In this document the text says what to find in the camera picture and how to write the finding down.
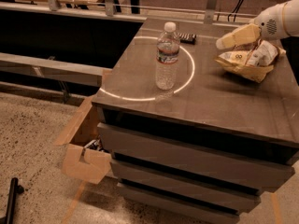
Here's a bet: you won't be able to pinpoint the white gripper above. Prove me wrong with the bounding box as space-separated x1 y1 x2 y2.
216 4 285 49

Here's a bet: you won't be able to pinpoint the black rxbar chocolate bar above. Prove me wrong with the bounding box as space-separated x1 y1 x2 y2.
178 33 196 45

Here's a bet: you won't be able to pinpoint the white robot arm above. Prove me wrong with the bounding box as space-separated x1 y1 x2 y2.
216 0 299 49

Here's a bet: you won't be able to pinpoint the yellow chip bag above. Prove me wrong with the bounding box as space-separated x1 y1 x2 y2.
215 39 286 83

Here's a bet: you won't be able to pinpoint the clear plastic water bottle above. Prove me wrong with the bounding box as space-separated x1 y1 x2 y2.
155 21 180 91

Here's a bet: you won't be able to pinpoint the grey drawer cabinet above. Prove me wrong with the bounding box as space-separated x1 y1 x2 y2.
93 19 299 224

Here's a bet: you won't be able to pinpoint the open cardboard box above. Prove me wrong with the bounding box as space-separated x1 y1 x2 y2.
53 96 111 184

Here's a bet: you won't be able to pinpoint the grey metal beam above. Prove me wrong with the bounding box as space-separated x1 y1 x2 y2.
0 53 111 87

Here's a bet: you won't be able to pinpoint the black pole on floor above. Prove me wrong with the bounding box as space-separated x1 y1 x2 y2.
0 177 24 224

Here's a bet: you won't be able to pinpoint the black hanging cables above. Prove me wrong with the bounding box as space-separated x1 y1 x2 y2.
226 0 249 22

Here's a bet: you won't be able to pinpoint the metal railing frame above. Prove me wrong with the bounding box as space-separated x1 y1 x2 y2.
1 0 257 25

